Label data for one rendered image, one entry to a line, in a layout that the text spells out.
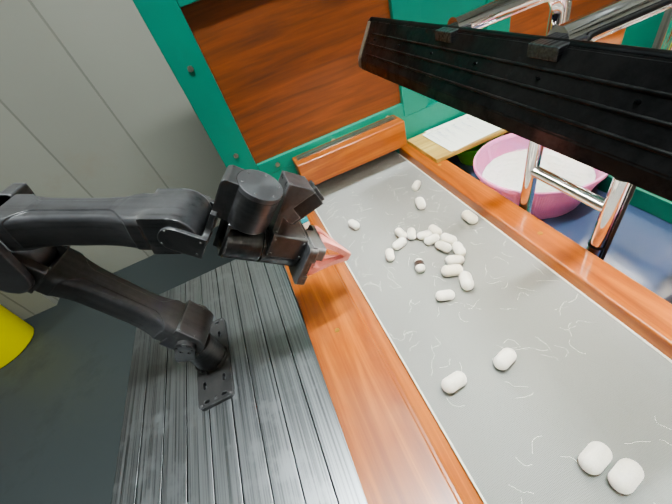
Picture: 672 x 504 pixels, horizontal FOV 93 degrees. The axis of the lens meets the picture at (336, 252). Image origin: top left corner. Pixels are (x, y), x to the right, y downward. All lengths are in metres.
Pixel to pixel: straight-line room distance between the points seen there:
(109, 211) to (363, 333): 0.39
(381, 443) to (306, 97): 0.73
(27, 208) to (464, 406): 0.61
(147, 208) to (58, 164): 1.97
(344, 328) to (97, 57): 1.93
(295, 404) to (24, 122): 2.07
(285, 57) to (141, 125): 1.51
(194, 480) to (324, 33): 0.90
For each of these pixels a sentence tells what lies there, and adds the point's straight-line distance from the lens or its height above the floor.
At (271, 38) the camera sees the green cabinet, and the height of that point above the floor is 1.11.
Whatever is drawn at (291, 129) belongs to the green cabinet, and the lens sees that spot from 0.87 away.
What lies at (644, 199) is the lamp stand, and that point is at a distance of 0.90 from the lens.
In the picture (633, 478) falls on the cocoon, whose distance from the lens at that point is 0.50.
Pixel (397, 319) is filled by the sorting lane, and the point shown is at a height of 0.74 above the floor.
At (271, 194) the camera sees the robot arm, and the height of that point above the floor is 1.03.
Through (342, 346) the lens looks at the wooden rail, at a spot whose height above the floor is 0.77.
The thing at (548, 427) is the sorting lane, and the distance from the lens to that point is 0.52.
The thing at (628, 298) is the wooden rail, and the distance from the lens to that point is 0.61.
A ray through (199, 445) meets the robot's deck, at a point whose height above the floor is 0.67.
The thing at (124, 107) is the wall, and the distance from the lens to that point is 2.23.
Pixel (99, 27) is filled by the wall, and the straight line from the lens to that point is 2.18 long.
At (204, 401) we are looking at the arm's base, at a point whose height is 0.68.
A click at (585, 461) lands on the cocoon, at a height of 0.76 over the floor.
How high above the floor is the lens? 1.22
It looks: 42 degrees down
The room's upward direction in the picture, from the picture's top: 20 degrees counter-clockwise
